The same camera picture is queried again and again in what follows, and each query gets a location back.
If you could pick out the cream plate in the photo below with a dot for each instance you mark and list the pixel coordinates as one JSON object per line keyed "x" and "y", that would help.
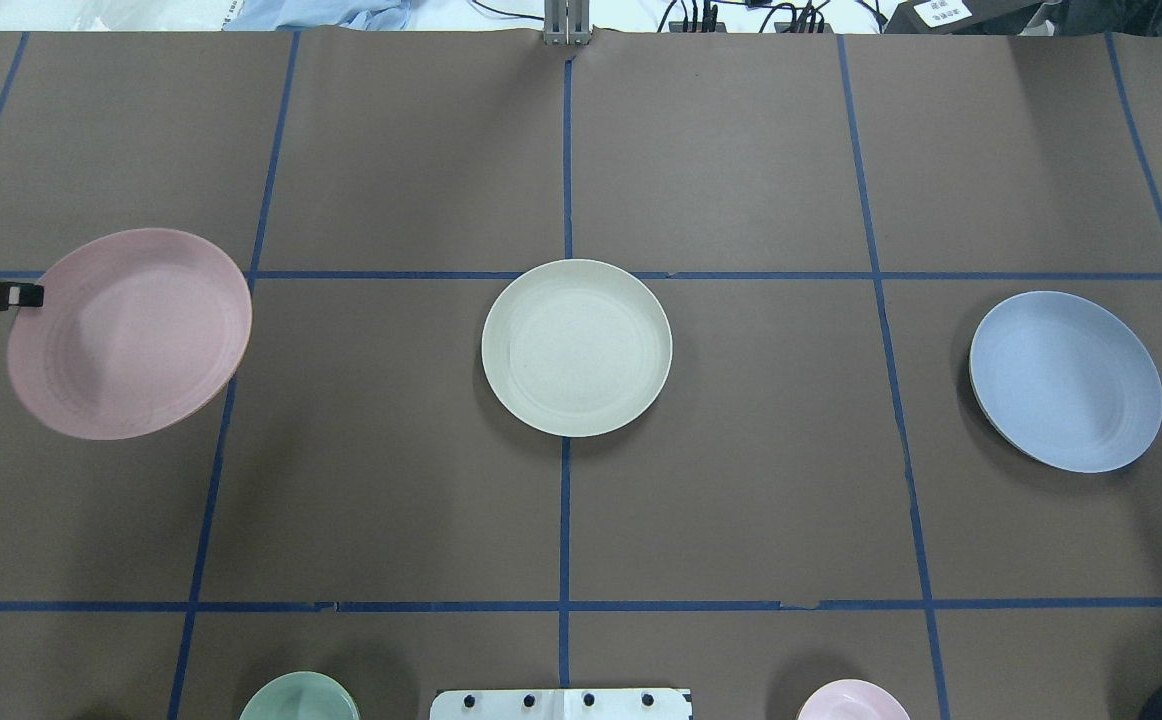
{"x": 576, "y": 348}

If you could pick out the blue plate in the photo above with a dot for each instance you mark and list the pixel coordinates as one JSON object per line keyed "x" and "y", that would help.
{"x": 1066, "y": 382}

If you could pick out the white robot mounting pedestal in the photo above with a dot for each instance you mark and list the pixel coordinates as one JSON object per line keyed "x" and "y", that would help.
{"x": 562, "y": 703}

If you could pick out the brown paper table cover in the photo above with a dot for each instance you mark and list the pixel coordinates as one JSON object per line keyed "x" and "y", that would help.
{"x": 433, "y": 361}

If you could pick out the pink plate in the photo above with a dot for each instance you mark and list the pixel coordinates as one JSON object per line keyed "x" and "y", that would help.
{"x": 137, "y": 330}

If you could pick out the green bowl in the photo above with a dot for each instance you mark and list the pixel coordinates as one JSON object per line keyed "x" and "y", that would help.
{"x": 301, "y": 695}

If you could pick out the light blue cloth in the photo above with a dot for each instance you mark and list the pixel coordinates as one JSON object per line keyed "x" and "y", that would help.
{"x": 293, "y": 15}

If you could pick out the pink bowl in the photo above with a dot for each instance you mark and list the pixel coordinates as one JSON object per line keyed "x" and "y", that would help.
{"x": 851, "y": 699}

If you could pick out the aluminium frame post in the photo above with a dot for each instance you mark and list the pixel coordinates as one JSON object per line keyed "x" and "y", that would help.
{"x": 567, "y": 23}

